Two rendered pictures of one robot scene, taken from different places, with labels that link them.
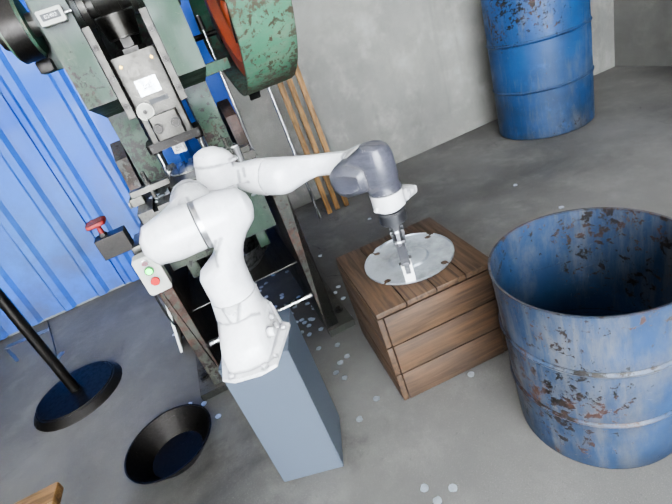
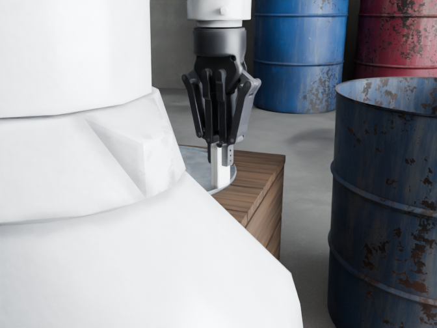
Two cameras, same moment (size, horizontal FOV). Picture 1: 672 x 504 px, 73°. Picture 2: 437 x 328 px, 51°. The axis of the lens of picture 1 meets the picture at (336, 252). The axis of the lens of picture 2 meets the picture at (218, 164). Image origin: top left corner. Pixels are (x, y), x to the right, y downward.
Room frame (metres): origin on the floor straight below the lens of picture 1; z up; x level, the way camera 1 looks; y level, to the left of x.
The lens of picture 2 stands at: (0.79, 0.42, 0.63)
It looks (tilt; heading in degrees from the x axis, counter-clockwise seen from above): 19 degrees down; 297
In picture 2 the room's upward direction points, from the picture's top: straight up
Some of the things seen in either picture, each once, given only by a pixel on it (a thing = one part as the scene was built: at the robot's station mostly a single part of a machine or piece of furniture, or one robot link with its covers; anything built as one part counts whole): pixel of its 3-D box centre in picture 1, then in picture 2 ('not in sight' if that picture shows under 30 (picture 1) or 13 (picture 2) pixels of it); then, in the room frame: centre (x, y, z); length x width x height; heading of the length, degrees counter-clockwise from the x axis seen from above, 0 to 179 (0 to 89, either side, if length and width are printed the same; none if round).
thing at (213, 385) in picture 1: (160, 252); not in sight; (1.81, 0.70, 0.45); 0.92 x 0.12 x 0.90; 11
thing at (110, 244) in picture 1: (123, 255); not in sight; (1.43, 0.67, 0.62); 0.10 x 0.06 x 0.20; 101
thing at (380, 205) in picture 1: (394, 195); (216, 5); (1.10, -0.20, 0.63); 0.13 x 0.12 x 0.05; 79
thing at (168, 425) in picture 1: (173, 447); not in sight; (1.14, 0.73, 0.04); 0.30 x 0.30 x 0.07
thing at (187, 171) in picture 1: (197, 187); not in sight; (1.55, 0.37, 0.72); 0.25 x 0.14 x 0.14; 11
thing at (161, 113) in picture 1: (152, 93); not in sight; (1.68, 0.40, 1.04); 0.17 x 0.15 x 0.30; 11
